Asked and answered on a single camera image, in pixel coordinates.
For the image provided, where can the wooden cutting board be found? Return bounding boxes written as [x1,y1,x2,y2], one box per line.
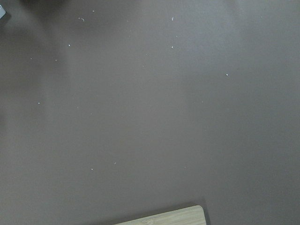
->
[119,205,206,225]

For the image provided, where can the white wire cup rack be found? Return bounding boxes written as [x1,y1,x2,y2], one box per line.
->
[0,5,6,18]

